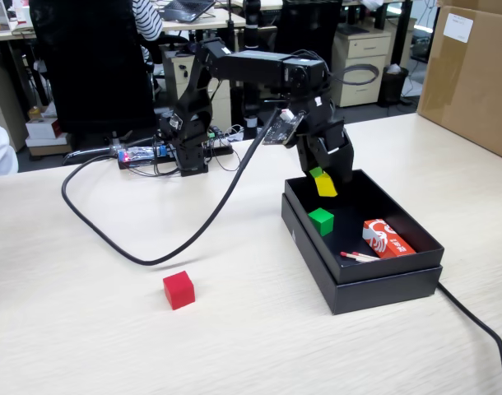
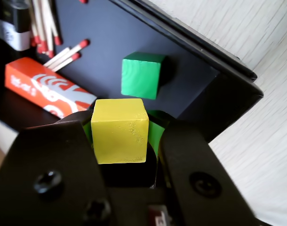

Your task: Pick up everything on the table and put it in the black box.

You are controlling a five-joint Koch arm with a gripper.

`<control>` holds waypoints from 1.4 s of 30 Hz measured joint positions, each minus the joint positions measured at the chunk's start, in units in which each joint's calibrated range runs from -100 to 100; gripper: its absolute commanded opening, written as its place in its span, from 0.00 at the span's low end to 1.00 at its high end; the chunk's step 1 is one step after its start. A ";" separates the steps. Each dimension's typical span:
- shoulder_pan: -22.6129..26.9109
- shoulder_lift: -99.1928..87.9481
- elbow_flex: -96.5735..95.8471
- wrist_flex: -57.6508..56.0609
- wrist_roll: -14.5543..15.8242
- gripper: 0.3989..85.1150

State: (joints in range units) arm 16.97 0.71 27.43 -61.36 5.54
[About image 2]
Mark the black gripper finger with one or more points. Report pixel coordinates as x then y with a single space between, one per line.
44 164

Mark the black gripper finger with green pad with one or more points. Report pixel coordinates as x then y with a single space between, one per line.
200 169

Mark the yellow wooden cube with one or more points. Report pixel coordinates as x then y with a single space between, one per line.
120 134

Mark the green wooden cube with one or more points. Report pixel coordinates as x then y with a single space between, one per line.
140 75

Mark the black cardboard box lid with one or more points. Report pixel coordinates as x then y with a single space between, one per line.
204 46

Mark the black cardboard box tray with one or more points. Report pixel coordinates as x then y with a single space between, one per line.
106 35

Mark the orange white matchbox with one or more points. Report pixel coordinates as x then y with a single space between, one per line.
23 75

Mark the red tipped wooden match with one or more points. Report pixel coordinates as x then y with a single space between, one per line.
84 1
58 56
75 56
50 53
43 47
35 40
58 40
84 43

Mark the black white lighter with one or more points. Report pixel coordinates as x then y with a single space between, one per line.
18 23

